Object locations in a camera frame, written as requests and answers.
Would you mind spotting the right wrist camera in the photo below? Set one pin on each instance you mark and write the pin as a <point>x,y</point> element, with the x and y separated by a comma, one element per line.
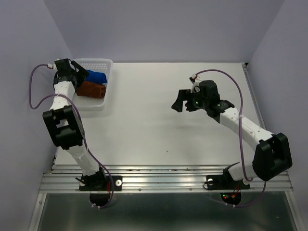
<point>195,80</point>

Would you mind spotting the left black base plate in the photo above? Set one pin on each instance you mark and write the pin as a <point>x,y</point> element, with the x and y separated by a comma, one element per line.
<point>115,183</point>

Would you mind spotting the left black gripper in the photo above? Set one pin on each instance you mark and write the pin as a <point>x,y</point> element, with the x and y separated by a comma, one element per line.
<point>82,72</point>

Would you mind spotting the brown towel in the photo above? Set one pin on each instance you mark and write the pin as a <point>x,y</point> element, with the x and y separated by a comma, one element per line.
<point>92,90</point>

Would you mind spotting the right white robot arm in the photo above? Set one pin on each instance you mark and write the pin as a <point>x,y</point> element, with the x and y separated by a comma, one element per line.
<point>272,154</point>

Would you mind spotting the blue towel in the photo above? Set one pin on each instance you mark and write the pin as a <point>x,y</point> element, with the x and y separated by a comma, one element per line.
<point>96,77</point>

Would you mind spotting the aluminium rail frame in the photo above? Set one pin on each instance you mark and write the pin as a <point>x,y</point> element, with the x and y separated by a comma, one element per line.
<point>154,149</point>

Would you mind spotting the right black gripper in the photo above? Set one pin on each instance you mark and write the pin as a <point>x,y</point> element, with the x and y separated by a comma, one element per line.
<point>183,95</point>

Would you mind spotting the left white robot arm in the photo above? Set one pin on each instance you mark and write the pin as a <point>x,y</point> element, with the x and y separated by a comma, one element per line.
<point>65,127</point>

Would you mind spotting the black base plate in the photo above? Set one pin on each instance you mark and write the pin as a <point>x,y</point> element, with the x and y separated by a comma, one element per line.
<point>222,183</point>
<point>115,183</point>

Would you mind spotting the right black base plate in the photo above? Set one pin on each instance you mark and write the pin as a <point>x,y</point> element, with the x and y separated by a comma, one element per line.
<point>222,183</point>

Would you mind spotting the white plastic basket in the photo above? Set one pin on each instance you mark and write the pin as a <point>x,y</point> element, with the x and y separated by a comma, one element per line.
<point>97,65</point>

